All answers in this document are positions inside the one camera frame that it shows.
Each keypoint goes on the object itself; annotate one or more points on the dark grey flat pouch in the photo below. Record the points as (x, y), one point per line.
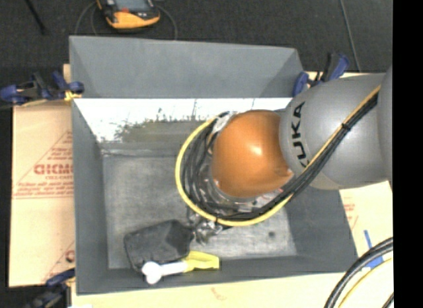
(158, 242)

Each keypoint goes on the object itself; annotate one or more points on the grey metal bin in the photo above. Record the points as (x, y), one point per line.
(138, 184)

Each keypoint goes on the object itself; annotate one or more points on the yellow crumpled piece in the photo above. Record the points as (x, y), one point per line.
(205, 261)

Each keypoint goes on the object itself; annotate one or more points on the brown cardboard board, red print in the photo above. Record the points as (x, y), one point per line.
(39, 227)

